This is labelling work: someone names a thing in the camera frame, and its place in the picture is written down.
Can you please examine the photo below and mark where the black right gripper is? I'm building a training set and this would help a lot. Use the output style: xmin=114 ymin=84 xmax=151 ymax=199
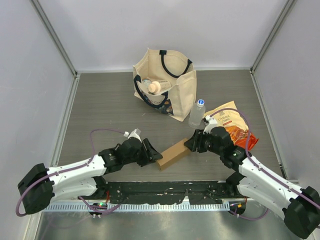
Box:
xmin=183 ymin=128 xmax=223 ymax=156

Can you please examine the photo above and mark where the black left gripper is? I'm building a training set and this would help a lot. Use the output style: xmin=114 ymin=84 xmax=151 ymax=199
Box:
xmin=123 ymin=138 xmax=163 ymax=167

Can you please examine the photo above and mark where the brown cardboard box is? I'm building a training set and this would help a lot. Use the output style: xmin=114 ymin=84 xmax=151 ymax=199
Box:
xmin=156 ymin=138 xmax=191 ymax=171

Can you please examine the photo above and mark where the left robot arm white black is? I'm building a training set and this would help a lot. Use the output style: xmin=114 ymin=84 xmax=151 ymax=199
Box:
xmin=15 ymin=137 xmax=163 ymax=217

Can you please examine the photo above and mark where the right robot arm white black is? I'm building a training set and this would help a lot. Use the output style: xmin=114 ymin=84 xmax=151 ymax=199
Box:
xmin=184 ymin=127 xmax=320 ymax=239

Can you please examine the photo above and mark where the clear plastic water bottle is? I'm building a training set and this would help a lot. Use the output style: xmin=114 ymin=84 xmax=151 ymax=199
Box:
xmin=188 ymin=99 xmax=206 ymax=128

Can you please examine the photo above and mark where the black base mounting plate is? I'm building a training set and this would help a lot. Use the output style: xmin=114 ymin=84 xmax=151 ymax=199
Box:
xmin=83 ymin=181 xmax=244 ymax=205

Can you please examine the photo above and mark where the peach capped bottle in bag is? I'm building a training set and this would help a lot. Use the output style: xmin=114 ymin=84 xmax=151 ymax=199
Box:
xmin=148 ymin=80 xmax=171 ymax=94

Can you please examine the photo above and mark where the white item in bag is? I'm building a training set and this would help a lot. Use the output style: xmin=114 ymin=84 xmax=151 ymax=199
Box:
xmin=142 ymin=79 xmax=152 ymax=85

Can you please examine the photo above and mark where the beige canvas tote bag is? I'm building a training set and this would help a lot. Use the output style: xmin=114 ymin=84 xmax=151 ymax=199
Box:
xmin=133 ymin=49 xmax=197 ymax=122

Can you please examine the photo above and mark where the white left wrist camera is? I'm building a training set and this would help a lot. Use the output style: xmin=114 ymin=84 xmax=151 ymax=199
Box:
xmin=123 ymin=128 xmax=142 ymax=142

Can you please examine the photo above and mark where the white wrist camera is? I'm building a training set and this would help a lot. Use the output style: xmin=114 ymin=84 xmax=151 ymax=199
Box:
xmin=202 ymin=115 xmax=218 ymax=134
xmin=123 ymin=128 xmax=142 ymax=142

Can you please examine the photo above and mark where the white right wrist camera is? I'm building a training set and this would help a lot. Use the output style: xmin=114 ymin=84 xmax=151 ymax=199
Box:
xmin=202 ymin=115 xmax=218 ymax=134

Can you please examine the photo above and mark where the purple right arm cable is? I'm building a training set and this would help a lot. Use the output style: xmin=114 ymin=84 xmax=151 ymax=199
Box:
xmin=207 ymin=108 xmax=320 ymax=208

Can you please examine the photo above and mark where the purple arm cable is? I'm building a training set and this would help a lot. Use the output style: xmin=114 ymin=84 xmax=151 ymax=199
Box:
xmin=15 ymin=128 xmax=128 ymax=217
xmin=207 ymin=108 xmax=320 ymax=208

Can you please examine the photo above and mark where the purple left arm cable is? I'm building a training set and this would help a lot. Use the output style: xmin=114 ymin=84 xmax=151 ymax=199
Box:
xmin=15 ymin=128 xmax=128 ymax=217

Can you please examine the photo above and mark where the white slotted cable duct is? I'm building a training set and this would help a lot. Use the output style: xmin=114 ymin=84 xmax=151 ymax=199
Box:
xmin=43 ymin=201 xmax=230 ymax=213

